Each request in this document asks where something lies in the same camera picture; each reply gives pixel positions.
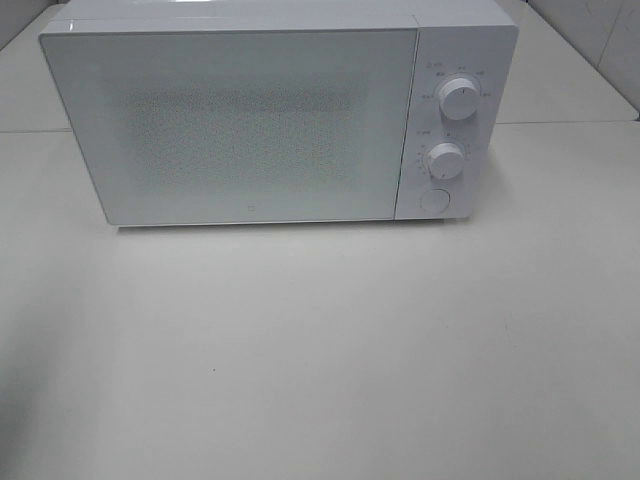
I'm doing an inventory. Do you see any round white door button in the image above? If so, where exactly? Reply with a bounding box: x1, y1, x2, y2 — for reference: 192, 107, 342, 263
420, 189, 450, 216

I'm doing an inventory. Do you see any white microwave door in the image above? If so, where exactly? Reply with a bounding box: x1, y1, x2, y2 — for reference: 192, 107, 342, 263
40, 30, 417, 226

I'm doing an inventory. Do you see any upper white power knob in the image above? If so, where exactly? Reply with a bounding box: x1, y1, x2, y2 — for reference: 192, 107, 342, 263
436, 74, 481, 121

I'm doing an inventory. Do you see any white microwave oven body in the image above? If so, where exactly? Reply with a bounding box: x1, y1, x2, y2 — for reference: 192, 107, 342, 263
39, 1, 519, 225

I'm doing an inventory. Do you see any white timer knob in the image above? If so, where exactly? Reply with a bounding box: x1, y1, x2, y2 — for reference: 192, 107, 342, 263
424, 142, 465, 180

